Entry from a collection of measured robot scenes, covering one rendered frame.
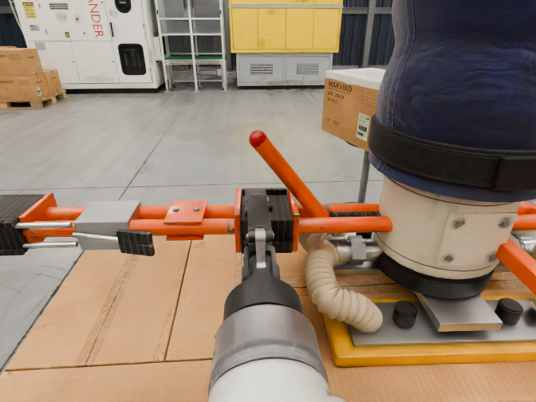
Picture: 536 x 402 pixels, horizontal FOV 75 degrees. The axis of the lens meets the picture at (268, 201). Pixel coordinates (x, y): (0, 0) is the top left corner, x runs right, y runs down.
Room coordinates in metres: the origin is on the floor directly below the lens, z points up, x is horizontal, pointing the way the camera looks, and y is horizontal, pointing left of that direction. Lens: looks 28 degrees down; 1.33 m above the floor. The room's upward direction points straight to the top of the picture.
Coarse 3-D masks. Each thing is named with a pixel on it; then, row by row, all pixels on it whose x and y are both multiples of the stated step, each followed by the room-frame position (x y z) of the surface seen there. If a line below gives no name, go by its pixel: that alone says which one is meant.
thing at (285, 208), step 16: (240, 192) 0.45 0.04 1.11; (272, 192) 0.47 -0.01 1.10; (288, 192) 0.46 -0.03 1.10; (240, 208) 0.40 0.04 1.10; (288, 208) 0.42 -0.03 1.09; (240, 224) 0.37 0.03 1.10; (272, 224) 0.38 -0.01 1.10; (288, 224) 0.38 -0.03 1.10; (240, 240) 0.38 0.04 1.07; (288, 240) 0.38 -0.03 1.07
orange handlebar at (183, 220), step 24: (48, 216) 0.42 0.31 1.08; (72, 216) 0.42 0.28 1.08; (144, 216) 0.43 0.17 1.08; (168, 216) 0.40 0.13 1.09; (192, 216) 0.40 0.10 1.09; (216, 216) 0.43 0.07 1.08; (384, 216) 0.41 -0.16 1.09; (528, 216) 0.42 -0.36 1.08; (168, 240) 0.39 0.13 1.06; (504, 264) 0.33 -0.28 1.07; (528, 264) 0.31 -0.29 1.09
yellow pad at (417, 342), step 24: (384, 312) 0.35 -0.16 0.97; (408, 312) 0.33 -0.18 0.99; (504, 312) 0.33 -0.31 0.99; (528, 312) 0.35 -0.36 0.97; (336, 336) 0.31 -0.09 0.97; (360, 336) 0.31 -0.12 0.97; (384, 336) 0.31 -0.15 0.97; (408, 336) 0.31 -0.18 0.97; (432, 336) 0.31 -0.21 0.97; (456, 336) 0.31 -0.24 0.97; (480, 336) 0.31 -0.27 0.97; (504, 336) 0.31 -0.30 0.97; (528, 336) 0.31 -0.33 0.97; (336, 360) 0.28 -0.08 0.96; (360, 360) 0.28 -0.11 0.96; (384, 360) 0.28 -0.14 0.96; (408, 360) 0.29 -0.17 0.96; (432, 360) 0.29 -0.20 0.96; (456, 360) 0.29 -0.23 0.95; (480, 360) 0.29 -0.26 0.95; (504, 360) 0.29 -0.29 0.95; (528, 360) 0.29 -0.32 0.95
